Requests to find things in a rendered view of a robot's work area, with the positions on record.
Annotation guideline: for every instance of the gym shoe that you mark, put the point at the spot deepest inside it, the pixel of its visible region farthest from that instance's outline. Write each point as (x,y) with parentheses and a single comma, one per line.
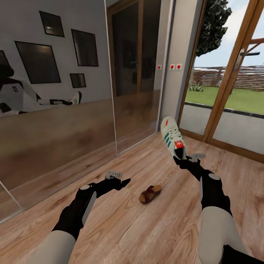
(173,138)

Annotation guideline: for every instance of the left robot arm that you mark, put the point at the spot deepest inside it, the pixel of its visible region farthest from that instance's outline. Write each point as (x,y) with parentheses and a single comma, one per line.
(59,245)

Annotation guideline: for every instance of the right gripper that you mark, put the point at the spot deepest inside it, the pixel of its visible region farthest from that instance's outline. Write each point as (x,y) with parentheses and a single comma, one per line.
(186,164)

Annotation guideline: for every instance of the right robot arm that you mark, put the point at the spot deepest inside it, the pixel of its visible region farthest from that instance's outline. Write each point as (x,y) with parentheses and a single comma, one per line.
(219,242)

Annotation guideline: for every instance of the sandal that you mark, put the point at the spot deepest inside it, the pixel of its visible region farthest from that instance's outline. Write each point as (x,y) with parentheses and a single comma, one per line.
(146,196)

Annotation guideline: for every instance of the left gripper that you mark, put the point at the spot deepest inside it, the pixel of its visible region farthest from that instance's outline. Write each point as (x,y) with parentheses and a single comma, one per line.
(115,183)

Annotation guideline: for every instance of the door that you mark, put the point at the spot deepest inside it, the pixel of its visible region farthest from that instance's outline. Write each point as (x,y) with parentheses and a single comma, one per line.
(223,100)

